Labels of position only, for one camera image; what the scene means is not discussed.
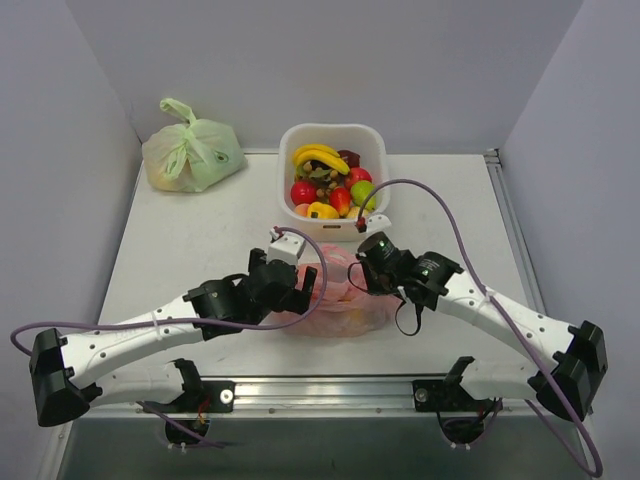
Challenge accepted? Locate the pink plastic bag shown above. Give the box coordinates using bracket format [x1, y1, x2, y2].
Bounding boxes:
[267, 244, 400, 338]

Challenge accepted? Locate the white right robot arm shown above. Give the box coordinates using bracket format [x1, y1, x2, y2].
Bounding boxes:
[356, 232, 608, 420]

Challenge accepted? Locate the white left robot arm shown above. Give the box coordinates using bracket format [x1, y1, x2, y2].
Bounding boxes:
[29, 248, 318, 427]

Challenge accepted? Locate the peach fruit in basket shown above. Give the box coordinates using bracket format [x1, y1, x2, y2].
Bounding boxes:
[294, 203, 309, 217]

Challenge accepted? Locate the dark red fruit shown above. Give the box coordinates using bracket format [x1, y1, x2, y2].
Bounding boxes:
[338, 149, 361, 169]

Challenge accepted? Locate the green knotted plastic bag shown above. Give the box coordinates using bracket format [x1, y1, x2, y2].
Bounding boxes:
[142, 98, 248, 193]

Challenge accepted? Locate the white plastic fruit basket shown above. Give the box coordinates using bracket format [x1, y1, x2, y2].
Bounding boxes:
[277, 123, 390, 242]

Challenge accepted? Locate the pale yellow pear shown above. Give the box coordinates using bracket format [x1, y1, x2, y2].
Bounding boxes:
[346, 206, 359, 219]

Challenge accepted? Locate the yellow bell pepper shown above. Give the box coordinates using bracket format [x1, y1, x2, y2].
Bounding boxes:
[306, 202, 340, 220]

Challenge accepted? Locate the red apple left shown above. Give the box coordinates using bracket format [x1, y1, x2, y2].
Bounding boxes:
[290, 181, 318, 206]

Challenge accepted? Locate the red apple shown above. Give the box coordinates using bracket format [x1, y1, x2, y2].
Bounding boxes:
[343, 167, 373, 190]
[290, 181, 318, 206]

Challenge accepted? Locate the green pear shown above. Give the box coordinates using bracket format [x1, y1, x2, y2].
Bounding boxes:
[350, 180, 376, 211]

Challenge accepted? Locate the red apple right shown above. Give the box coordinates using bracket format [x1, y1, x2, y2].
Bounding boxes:
[343, 167, 373, 190]

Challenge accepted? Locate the yellow banana bunch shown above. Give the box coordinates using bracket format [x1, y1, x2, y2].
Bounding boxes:
[292, 144, 350, 175]

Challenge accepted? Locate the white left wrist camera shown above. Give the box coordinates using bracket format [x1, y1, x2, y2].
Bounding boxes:
[267, 228, 306, 266]

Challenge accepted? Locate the aluminium front rail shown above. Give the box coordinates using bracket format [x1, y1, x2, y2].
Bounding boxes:
[54, 375, 526, 421]

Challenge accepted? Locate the aluminium rail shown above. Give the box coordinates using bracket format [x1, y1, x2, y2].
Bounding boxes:
[483, 149, 547, 314]
[54, 375, 526, 421]

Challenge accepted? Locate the aluminium right side rail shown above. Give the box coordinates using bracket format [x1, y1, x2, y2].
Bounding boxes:
[483, 149, 547, 314]

